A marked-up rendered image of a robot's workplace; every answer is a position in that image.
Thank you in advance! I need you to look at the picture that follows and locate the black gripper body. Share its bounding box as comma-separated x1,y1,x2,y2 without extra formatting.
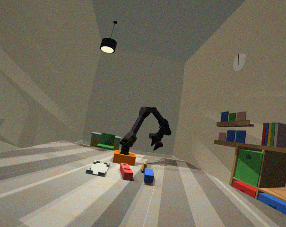
156,133,163,147

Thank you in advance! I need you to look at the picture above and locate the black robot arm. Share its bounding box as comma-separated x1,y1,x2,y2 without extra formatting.
120,107,172,155

